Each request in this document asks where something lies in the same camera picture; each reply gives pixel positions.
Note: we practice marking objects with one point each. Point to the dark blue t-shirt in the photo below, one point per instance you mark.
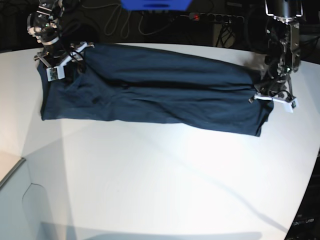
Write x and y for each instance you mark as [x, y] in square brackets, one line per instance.
[144, 85]

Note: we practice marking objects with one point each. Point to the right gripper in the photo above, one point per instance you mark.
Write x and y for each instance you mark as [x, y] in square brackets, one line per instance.
[52, 57]

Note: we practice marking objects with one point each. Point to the blue plastic box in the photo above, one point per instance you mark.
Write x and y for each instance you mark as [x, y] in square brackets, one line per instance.
[154, 5]

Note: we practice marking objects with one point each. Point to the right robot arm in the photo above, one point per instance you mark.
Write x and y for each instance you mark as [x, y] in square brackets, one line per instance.
[45, 25]

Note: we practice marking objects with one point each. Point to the black power strip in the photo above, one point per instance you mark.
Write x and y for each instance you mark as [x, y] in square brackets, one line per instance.
[216, 18]

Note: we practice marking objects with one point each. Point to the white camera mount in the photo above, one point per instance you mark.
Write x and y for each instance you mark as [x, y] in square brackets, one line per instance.
[65, 62]
[289, 104]

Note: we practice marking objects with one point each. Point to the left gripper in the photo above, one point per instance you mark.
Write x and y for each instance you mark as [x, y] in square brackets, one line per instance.
[280, 86]

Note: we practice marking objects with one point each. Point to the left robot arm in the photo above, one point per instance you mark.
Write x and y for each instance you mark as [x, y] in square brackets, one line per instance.
[284, 52]

